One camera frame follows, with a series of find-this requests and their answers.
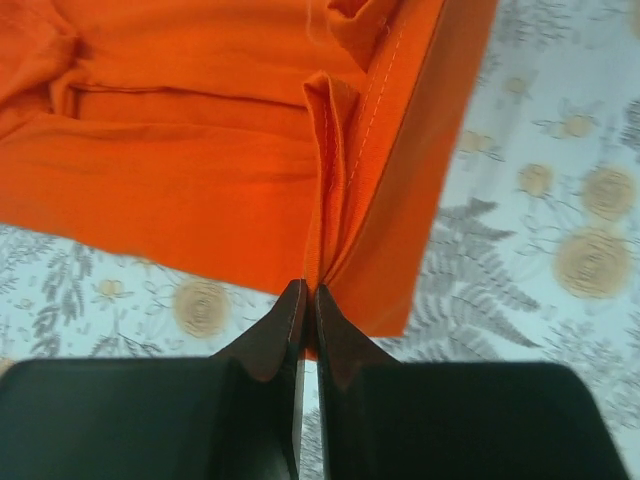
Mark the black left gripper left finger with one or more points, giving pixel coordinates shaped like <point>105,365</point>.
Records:
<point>233,415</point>

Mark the floral patterned table mat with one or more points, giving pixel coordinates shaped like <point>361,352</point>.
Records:
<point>534,254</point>

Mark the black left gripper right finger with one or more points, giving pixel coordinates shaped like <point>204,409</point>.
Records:
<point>387,419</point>

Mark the orange t shirt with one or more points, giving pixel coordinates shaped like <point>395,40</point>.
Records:
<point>167,167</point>

